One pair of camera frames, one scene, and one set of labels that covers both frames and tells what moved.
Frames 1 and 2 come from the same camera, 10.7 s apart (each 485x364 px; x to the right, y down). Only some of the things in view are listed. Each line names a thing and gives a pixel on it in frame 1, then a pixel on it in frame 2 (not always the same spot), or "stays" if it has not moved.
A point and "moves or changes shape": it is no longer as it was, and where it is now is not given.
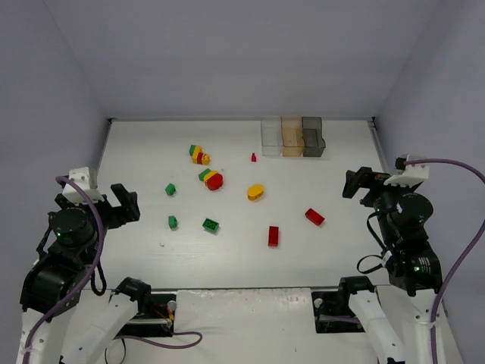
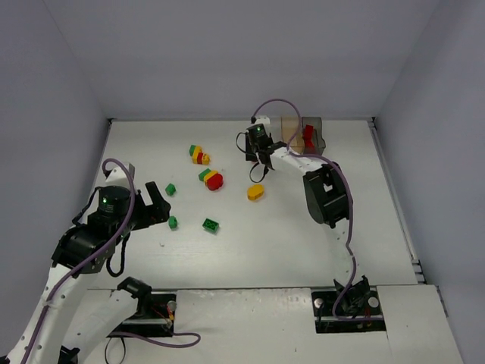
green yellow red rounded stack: (213, 180) stays
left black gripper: (114, 209) to (150, 211)
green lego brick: (170, 189) stays
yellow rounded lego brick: (255, 191) stays
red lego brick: (314, 217) moves or changes shape
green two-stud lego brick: (211, 225) stays
